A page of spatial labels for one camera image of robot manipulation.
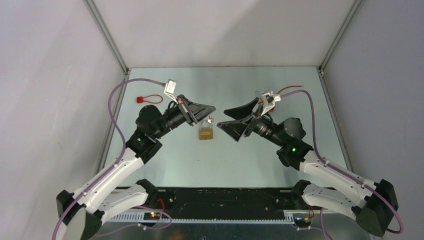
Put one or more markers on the red cable seal open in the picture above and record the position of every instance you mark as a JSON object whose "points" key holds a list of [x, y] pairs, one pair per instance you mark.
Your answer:
{"points": [[289, 88]]}

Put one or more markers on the small silver key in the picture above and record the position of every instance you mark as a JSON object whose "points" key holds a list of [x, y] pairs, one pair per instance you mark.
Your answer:
{"points": [[210, 120]]}

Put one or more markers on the right controller board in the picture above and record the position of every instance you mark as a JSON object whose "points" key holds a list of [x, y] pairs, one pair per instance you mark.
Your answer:
{"points": [[302, 223]]}

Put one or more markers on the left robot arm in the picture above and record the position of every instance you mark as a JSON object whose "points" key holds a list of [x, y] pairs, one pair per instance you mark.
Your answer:
{"points": [[85, 210]]}

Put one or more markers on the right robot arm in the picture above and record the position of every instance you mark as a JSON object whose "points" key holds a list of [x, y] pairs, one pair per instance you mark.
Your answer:
{"points": [[372, 205]]}

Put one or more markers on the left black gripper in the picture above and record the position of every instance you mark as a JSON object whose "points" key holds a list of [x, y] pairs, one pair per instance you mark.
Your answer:
{"points": [[192, 112]]}

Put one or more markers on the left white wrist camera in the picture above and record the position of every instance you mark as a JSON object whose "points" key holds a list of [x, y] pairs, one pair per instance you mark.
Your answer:
{"points": [[169, 89]]}

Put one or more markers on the grey slotted cable duct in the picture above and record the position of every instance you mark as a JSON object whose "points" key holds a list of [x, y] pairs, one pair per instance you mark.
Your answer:
{"points": [[141, 217]]}

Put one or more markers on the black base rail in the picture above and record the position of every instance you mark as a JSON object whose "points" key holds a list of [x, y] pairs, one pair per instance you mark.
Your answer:
{"points": [[225, 203]]}

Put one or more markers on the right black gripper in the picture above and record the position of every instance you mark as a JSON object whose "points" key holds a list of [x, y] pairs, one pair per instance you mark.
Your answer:
{"points": [[236, 129]]}

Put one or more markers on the right aluminium frame post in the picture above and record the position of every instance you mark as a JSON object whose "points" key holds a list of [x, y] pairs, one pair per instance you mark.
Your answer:
{"points": [[340, 34]]}

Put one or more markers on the left aluminium frame post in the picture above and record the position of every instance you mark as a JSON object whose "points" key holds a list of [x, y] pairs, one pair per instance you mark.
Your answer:
{"points": [[106, 34]]}

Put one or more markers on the left controller board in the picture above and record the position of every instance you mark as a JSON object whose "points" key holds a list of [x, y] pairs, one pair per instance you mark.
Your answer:
{"points": [[151, 216]]}

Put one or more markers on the aluminium frame post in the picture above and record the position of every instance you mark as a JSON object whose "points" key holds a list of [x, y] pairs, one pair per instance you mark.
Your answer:
{"points": [[106, 34], [340, 34]]}

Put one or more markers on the controller board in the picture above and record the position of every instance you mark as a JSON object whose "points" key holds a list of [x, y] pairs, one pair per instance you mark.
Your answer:
{"points": [[302, 223], [151, 216]]}

